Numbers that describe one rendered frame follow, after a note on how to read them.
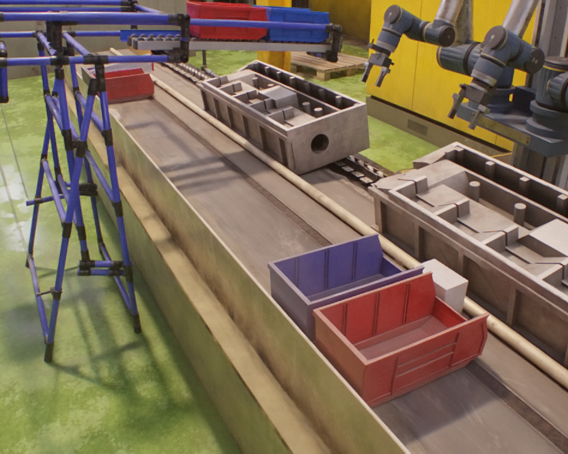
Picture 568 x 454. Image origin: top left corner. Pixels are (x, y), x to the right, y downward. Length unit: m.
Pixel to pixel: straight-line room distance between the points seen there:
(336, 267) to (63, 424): 1.29
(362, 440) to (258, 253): 0.71
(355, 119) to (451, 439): 1.41
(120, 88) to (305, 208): 1.74
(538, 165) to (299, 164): 1.72
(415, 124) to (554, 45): 2.10
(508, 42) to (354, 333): 1.43
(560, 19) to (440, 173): 1.73
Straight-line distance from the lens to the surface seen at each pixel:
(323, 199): 1.88
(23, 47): 8.27
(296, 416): 1.34
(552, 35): 3.29
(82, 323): 2.70
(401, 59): 5.16
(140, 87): 3.34
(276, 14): 2.35
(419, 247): 1.55
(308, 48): 2.46
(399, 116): 5.25
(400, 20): 2.85
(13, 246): 3.51
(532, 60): 2.40
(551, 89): 2.80
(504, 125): 2.98
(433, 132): 4.93
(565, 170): 3.23
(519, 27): 2.53
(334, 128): 2.15
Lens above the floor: 1.58
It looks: 29 degrees down
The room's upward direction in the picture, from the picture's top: straight up
